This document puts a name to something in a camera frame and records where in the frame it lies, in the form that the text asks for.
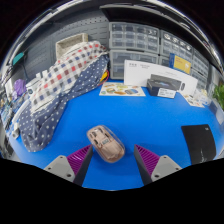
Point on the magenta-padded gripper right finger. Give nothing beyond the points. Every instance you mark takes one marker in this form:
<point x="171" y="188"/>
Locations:
<point x="166" y="166"/>

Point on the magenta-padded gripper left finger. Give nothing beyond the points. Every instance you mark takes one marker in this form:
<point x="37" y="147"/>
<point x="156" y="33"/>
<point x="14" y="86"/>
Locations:
<point x="60" y="166"/>

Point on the black mouse pad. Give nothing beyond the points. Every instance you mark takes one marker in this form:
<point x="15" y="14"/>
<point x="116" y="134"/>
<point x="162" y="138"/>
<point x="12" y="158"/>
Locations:
<point x="200" y="143"/>

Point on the printed picture sheet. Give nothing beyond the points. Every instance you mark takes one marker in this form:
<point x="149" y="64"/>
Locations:
<point x="193" y="100"/>
<point x="121" y="89"/>

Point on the small black box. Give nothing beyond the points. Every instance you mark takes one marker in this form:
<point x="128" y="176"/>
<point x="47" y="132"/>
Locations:
<point x="160" y="90"/>

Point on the clear plastic packet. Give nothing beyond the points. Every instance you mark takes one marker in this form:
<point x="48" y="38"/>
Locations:
<point x="204" y="97"/>

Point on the checkered and dotted cloth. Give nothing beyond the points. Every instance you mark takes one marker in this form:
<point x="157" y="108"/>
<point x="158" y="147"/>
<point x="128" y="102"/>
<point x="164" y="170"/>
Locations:
<point x="56" y="86"/>

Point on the purple bag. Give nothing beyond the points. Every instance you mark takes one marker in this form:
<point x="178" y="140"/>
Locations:
<point x="20" y="87"/>

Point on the green potted plant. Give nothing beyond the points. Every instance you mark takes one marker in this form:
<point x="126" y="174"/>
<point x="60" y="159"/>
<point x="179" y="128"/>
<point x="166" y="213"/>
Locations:
<point x="220" y="95"/>

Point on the long white keyboard box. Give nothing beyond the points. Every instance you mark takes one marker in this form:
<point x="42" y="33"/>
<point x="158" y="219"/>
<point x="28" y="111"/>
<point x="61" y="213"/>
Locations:
<point x="136" y="71"/>

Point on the yellow card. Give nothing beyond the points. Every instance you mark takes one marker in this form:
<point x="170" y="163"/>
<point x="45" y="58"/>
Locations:
<point x="180" y="63"/>

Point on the white woven basket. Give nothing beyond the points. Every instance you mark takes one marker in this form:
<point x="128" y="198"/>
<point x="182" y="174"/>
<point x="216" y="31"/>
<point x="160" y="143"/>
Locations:
<point x="70" y="43"/>

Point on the dark wall shelf unit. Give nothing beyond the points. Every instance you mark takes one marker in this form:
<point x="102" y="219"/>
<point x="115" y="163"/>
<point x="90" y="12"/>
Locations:
<point x="140" y="13"/>

